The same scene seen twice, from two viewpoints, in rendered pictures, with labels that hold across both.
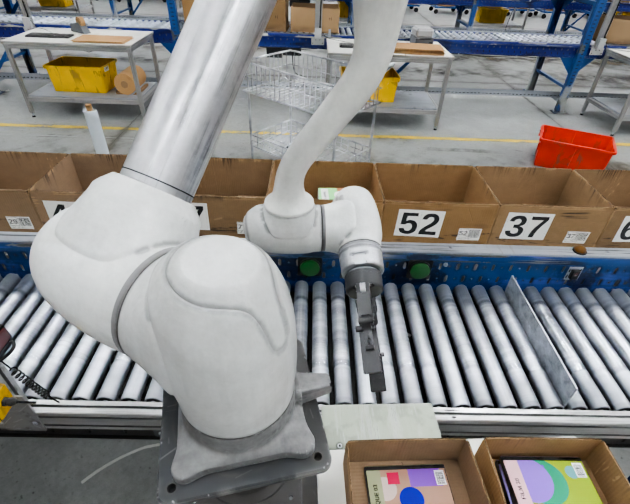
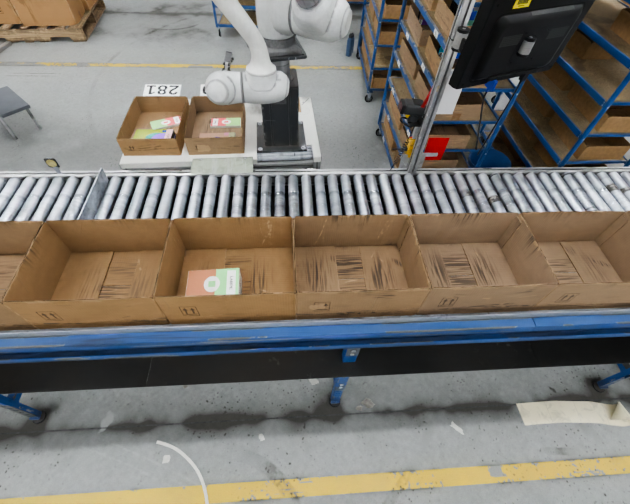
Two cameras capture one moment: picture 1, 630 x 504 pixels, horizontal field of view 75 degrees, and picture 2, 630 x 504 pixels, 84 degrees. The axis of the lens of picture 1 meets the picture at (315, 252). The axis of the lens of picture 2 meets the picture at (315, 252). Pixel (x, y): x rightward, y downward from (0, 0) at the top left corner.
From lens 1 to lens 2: 1.98 m
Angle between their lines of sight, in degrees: 89
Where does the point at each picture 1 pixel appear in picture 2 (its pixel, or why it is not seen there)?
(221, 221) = (338, 233)
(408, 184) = (110, 313)
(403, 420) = (209, 167)
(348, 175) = (193, 305)
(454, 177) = (38, 309)
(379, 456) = (226, 149)
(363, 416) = (230, 168)
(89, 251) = not seen: outside the picture
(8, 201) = (534, 219)
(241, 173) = (339, 301)
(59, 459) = not seen: hidden behind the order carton
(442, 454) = (196, 149)
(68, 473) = not seen: hidden behind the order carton
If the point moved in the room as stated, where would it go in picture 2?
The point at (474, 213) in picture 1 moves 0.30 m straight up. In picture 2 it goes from (76, 227) to (17, 150)
